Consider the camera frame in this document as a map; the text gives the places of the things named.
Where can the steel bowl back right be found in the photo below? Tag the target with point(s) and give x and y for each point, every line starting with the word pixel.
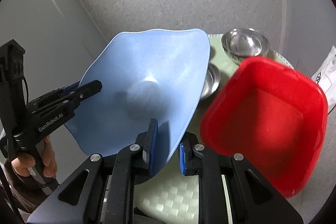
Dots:
pixel 242 43

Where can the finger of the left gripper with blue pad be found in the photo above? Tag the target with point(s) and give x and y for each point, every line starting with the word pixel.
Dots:
pixel 82 93
pixel 67 90

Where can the person's left hand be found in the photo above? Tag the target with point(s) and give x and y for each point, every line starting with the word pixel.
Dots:
pixel 24 161

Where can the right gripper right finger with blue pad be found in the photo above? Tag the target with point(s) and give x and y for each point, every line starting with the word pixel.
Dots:
pixel 231 189

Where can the grey cabinet panel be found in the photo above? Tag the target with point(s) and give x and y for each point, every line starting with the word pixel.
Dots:
pixel 60 38

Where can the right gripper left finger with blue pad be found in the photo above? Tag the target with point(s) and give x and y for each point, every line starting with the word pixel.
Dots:
pixel 101 189

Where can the small steel bowl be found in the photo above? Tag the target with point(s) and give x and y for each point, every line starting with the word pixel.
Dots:
pixel 212 81

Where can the blue square plastic plate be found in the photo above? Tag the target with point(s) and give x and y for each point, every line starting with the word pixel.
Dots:
pixel 150 74

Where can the red square plastic basin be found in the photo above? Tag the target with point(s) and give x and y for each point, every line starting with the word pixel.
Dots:
pixel 273 115

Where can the white tote bag black handles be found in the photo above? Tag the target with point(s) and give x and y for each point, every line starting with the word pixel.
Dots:
pixel 325 77

